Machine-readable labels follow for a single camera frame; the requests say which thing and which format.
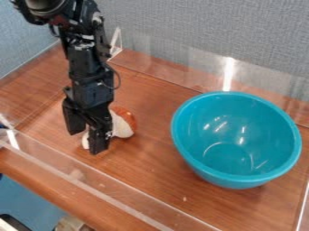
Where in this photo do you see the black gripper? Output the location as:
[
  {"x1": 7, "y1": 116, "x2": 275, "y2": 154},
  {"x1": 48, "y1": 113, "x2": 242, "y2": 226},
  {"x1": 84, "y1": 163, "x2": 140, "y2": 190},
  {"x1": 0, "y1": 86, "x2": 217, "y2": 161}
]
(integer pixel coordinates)
[{"x1": 61, "y1": 79, "x2": 114, "y2": 155}]

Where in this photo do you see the white brown plush mushroom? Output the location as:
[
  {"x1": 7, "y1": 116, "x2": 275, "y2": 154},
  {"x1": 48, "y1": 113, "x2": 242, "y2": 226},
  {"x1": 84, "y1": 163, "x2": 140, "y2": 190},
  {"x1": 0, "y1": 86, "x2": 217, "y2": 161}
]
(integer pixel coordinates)
[{"x1": 80, "y1": 106, "x2": 136, "y2": 151}]

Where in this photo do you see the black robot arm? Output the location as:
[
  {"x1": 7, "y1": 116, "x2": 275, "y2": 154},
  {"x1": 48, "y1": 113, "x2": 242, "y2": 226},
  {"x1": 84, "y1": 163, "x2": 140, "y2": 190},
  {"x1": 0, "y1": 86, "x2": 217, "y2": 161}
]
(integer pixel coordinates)
[{"x1": 9, "y1": 0, "x2": 116, "y2": 154}]

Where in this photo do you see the blue plastic bowl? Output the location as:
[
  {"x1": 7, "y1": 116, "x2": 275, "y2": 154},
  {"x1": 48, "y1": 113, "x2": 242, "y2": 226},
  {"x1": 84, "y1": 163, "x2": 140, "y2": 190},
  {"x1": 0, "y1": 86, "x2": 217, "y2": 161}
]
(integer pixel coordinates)
[{"x1": 170, "y1": 91, "x2": 302, "y2": 189}]

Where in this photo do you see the clear acrylic left barrier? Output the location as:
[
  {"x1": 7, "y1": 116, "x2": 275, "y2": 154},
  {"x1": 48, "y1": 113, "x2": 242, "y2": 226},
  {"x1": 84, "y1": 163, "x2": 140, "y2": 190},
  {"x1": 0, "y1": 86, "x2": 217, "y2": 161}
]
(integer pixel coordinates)
[{"x1": 0, "y1": 43, "x2": 68, "y2": 127}]

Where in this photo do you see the clear acrylic barrier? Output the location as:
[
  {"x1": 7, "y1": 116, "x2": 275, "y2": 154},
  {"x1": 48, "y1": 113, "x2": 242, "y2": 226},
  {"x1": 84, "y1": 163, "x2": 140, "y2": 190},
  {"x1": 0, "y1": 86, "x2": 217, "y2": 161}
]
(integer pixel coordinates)
[
  {"x1": 0, "y1": 130, "x2": 221, "y2": 231},
  {"x1": 0, "y1": 43, "x2": 68, "y2": 127},
  {"x1": 110, "y1": 48, "x2": 309, "y2": 128}
]

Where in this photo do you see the clear acrylic front barrier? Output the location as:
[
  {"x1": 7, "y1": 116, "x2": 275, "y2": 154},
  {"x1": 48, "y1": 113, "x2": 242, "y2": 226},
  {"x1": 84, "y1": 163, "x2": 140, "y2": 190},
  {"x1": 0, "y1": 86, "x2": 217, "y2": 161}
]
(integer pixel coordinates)
[{"x1": 0, "y1": 130, "x2": 221, "y2": 231}]

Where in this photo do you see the clear acrylic back barrier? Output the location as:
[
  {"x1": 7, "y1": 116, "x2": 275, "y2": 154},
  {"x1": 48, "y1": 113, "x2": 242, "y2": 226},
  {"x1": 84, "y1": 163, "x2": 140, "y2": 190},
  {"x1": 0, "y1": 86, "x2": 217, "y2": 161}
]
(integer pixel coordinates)
[{"x1": 110, "y1": 48, "x2": 309, "y2": 128}]

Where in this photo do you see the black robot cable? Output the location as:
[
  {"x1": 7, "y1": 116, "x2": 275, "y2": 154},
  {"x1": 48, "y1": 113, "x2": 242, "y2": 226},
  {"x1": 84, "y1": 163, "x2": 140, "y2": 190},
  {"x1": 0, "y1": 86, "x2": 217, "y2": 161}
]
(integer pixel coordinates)
[{"x1": 101, "y1": 67, "x2": 122, "y2": 90}]

